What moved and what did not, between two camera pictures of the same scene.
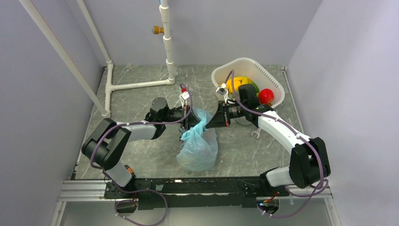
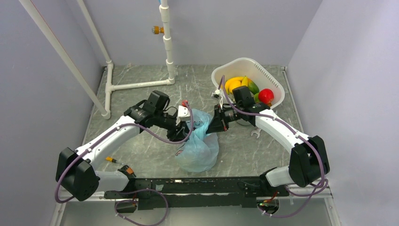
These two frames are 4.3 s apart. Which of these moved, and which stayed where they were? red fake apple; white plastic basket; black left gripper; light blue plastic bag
Moved: black left gripper
Stayed: white plastic basket; light blue plastic bag; red fake apple
